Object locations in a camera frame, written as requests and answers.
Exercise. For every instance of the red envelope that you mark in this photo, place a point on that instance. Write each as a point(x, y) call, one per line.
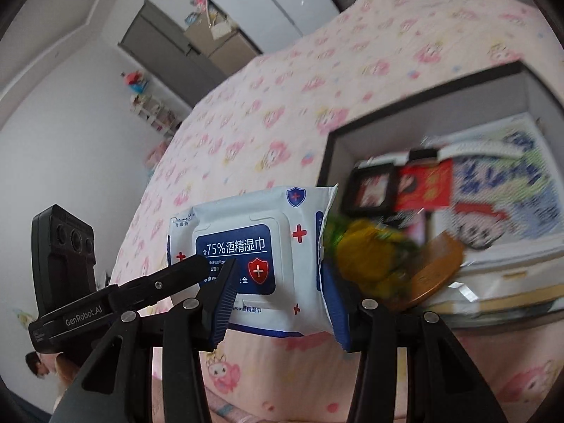
point(427, 187)

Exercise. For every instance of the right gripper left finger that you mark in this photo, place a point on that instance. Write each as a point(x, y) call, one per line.
point(115, 382)

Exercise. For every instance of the black framed red picture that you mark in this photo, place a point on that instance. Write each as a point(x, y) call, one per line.
point(371, 191)

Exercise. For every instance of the dark grey cardboard box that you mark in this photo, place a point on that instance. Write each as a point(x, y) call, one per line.
point(476, 296)

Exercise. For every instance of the grey door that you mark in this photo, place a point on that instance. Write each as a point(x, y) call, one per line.
point(159, 45)

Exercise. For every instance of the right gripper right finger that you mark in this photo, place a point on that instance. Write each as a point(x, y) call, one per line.
point(443, 383)

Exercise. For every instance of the white blue wet wipes pack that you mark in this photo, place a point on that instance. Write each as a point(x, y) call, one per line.
point(275, 237)

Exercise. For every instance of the green yellow snack bag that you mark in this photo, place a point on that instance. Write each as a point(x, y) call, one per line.
point(372, 256)

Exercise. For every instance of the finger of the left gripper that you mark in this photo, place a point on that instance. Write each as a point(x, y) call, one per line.
point(146, 291)

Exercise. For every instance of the pink cartoon print blanket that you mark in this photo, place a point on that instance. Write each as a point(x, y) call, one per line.
point(268, 126)

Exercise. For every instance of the white small shelf rack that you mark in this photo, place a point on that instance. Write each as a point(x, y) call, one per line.
point(151, 110)

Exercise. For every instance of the white band smartwatch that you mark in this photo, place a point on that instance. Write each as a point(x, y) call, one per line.
point(470, 148)

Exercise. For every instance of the blue white picture book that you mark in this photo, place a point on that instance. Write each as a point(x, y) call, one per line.
point(503, 210)

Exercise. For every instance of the person left hand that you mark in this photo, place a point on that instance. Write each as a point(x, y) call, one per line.
point(66, 371)

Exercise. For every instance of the brown cardboard boxes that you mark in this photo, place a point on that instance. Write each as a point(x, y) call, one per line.
point(220, 40)

